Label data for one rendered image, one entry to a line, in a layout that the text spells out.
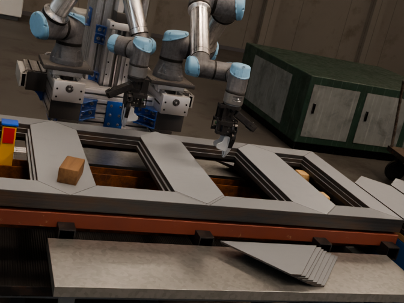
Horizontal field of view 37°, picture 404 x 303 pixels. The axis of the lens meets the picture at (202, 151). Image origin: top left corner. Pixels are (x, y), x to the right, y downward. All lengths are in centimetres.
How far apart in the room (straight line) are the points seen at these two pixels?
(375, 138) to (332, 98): 74
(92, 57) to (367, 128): 411
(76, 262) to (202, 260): 39
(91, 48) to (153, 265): 149
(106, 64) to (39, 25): 42
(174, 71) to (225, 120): 71
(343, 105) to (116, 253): 478
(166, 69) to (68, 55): 47
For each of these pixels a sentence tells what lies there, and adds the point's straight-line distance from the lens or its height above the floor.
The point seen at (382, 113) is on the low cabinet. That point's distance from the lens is 662.
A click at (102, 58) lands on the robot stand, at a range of 295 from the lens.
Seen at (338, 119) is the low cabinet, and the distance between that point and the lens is 636.
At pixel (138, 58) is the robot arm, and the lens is 234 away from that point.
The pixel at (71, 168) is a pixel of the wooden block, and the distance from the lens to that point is 189.
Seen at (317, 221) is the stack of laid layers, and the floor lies 84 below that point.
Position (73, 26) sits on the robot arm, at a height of 122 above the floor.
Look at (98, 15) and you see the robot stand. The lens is 297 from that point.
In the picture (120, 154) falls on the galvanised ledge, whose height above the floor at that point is 68.
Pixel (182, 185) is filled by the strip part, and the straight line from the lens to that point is 206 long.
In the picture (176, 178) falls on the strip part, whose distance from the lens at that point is 212.
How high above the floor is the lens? 159
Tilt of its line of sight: 17 degrees down
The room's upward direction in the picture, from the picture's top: 13 degrees clockwise
